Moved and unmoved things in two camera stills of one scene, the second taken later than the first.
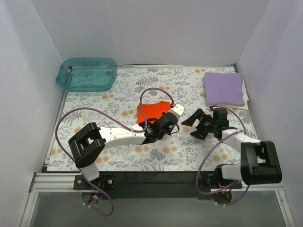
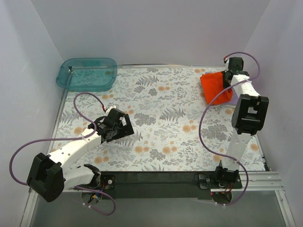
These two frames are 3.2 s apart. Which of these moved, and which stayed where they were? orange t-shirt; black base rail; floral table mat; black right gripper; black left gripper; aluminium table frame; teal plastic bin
Moved: orange t-shirt; black right gripper; black left gripper
Stayed: black base rail; floral table mat; teal plastic bin; aluminium table frame
